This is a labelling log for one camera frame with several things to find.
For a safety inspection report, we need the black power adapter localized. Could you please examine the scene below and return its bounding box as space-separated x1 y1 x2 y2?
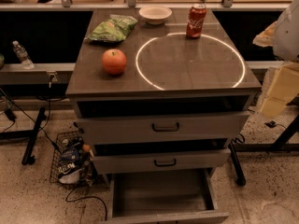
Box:
265 120 277 128

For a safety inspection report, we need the black wire basket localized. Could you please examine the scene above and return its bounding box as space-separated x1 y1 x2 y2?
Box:
50 131 93 189

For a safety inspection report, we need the grey top drawer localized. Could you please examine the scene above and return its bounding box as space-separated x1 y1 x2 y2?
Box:
77 111 249 145

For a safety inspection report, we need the grey bottom drawer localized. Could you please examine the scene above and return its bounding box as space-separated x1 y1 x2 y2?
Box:
105 169 229 224

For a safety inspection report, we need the grey drawer cabinet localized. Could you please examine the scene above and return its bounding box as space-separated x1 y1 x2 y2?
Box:
65 7 263 189

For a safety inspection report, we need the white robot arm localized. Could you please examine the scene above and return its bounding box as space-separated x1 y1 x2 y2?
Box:
253 0 299 118

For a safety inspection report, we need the clear water bottle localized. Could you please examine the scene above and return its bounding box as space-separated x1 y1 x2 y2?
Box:
12 41 35 69

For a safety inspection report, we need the black left table leg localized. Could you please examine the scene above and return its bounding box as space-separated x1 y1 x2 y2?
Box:
0 107 46 165

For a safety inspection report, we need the grey drawer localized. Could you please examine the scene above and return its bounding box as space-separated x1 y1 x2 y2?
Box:
93 149 230 174
105 169 229 224
77 111 249 145

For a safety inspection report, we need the green chip bag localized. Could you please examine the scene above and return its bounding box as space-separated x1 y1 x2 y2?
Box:
86 14 137 43

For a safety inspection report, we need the grey middle drawer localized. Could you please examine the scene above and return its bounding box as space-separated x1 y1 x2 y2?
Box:
93 149 230 174

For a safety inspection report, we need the red cola can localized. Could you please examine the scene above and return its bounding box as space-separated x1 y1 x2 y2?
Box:
186 4 206 38

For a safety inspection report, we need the white bowl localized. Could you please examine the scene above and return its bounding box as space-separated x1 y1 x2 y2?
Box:
139 6 172 25

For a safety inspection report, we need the black right table leg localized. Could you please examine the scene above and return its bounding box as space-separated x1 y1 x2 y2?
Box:
229 115 299 186

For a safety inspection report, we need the red apple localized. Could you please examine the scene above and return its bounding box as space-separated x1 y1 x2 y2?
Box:
102 49 127 76

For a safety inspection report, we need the black table leg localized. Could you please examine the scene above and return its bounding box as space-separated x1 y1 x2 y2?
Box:
229 115 299 186
0 107 46 165

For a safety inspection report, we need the black floor cable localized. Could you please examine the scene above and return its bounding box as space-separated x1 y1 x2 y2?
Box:
64 185 108 221

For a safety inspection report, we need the white snack bag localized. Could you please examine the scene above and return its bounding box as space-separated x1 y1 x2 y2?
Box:
58 161 81 184

